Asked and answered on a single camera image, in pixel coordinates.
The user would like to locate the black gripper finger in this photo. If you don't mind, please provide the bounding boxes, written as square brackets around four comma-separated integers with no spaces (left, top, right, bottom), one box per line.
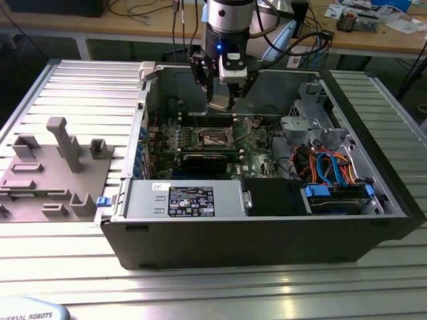
[188,53,218,103]
[226,71,260,111]

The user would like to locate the silver CPU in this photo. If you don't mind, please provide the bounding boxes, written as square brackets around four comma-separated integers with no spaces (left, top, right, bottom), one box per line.
[206,95,234,111]

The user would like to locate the CPU socket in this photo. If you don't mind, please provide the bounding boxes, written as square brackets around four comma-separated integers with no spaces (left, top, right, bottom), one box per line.
[196,126,236,150]

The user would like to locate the blue expansion slot brackets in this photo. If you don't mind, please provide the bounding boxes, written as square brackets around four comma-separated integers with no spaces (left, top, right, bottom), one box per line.
[132,118,149,179]

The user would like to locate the black bay cover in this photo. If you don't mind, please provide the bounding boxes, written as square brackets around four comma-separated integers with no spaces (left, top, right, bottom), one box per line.
[242,178,304,217]

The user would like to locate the green motherboard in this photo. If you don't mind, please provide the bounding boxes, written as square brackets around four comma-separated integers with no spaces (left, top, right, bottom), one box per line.
[148,113,293,183]

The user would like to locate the silver drive cage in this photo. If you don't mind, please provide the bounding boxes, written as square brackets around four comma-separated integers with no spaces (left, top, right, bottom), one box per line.
[278,81,356,149]

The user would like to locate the wooden desk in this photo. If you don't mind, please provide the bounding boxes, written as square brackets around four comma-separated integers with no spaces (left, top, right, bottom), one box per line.
[0,0,427,56]

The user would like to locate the black upright box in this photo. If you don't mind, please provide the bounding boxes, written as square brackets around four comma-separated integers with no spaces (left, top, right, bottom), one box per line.
[292,0,310,38]

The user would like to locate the black graphics card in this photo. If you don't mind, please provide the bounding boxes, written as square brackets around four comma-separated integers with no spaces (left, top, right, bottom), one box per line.
[179,151,244,175]

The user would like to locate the copper coil part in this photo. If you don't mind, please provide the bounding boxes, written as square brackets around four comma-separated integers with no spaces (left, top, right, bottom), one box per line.
[336,9,355,33]

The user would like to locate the hard disk in blue carrier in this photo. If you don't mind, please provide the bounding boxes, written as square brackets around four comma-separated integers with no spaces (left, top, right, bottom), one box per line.
[300,183,374,216]

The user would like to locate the grey electronic module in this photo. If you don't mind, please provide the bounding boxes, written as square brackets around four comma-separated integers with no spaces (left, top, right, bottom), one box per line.
[353,15,380,33]

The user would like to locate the grey power supply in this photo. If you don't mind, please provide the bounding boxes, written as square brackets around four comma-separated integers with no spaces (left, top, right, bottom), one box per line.
[125,179,246,219]

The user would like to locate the black desktop computer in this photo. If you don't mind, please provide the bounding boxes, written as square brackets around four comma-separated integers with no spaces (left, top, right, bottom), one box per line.
[5,0,111,19]

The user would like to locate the black PC case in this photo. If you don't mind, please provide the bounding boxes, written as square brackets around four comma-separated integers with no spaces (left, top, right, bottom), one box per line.
[94,61,427,271]

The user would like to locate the blue cardboard box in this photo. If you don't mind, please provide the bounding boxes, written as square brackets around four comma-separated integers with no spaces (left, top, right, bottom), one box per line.
[371,0,414,13]

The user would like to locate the grey parts rack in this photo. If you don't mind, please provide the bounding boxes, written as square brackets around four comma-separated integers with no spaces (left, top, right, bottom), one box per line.
[0,116,116,223]

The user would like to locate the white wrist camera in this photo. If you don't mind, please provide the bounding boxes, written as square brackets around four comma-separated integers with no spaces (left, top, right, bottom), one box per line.
[219,47,249,84]

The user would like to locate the wire locking lever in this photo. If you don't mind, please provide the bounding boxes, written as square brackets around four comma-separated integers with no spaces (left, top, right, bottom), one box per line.
[191,112,203,136]

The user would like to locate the grey case handle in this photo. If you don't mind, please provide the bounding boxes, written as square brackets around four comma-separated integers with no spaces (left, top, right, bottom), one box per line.
[137,61,157,82]

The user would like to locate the blue flat cable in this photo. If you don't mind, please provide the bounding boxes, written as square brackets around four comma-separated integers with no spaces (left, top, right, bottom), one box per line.
[315,151,334,187]
[328,155,346,187]

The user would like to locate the orange wire bundle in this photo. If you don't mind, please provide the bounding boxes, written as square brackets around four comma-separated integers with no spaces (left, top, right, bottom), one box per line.
[298,149,360,185]

